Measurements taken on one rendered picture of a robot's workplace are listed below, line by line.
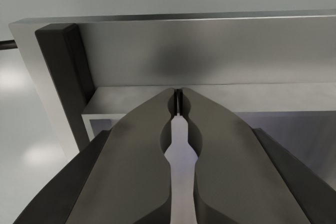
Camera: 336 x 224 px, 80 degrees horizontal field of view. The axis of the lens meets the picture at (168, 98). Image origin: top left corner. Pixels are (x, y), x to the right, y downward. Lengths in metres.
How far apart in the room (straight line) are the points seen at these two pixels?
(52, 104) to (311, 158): 0.24
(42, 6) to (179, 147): 1.07
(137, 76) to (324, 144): 0.18
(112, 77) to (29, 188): 2.09
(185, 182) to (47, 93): 0.16
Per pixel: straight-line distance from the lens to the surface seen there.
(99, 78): 0.16
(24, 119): 1.61
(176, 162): 0.21
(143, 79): 0.15
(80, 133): 0.17
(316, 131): 0.22
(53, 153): 1.74
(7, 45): 1.21
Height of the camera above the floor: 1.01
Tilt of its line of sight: 57 degrees down
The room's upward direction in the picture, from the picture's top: 179 degrees counter-clockwise
